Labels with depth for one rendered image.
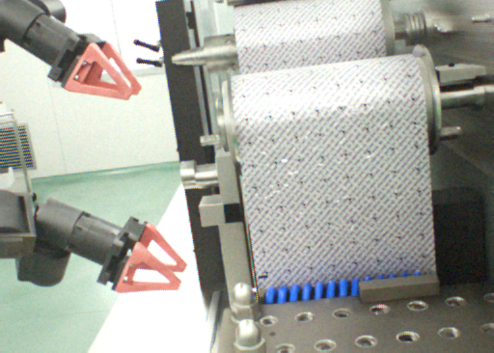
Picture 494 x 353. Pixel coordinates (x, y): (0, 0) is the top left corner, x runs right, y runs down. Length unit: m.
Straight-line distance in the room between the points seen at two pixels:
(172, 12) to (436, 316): 0.67
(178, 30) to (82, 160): 5.75
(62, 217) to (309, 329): 0.34
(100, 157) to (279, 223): 5.98
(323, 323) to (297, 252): 0.12
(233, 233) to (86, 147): 5.91
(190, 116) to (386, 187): 0.44
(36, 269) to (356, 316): 0.43
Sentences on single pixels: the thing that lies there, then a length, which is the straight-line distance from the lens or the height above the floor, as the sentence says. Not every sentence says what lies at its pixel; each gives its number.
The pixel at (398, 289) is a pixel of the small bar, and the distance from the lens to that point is 0.76.
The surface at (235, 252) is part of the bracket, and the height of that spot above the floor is 1.06.
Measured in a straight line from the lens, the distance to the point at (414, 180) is 0.78.
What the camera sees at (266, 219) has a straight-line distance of 0.78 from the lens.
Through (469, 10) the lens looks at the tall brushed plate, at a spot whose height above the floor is 1.36.
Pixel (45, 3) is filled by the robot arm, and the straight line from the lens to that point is 0.89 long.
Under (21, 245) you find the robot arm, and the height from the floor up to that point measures 1.15.
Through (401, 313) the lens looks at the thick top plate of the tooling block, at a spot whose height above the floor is 1.03.
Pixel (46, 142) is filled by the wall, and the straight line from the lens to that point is 6.87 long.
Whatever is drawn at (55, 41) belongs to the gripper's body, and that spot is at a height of 1.39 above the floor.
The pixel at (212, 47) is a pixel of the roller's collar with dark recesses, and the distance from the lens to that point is 1.03.
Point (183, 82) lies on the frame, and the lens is 1.09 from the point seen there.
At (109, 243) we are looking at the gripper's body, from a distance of 0.79.
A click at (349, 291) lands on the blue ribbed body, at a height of 1.03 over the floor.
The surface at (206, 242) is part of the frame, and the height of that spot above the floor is 0.99.
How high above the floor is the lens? 1.37
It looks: 13 degrees down
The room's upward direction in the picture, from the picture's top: 8 degrees counter-clockwise
